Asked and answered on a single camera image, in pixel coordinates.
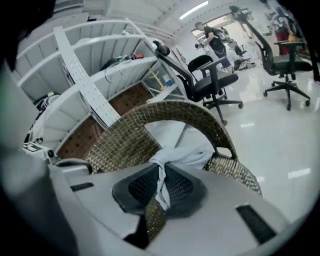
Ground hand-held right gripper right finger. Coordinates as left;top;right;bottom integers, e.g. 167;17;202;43
147;162;294;256

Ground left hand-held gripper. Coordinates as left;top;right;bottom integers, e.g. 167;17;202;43
21;138;94;176

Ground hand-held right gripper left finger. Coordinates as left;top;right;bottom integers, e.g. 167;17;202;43
48;163;163;241

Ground plain grey clothes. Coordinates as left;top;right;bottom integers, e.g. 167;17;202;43
148;146;213;211

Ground person's white shirt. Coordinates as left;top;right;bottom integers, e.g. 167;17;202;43
0;59;78;256

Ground brown wicker chair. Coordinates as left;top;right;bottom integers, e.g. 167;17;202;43
83;99;263;241

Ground brown pegboard panel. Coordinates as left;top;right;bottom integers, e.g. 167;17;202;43
56;83;154;161

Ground white metal shelving unit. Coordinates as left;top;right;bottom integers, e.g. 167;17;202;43
16;17;186;161

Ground small wooden stand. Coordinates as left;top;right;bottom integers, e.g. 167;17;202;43
148;67;168;92

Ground black office chair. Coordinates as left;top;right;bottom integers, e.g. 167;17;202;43
226;39;251;73
229;6;313;111
152;39;245;126

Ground long ceiling light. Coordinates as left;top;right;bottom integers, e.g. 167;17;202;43
179;1;209;20

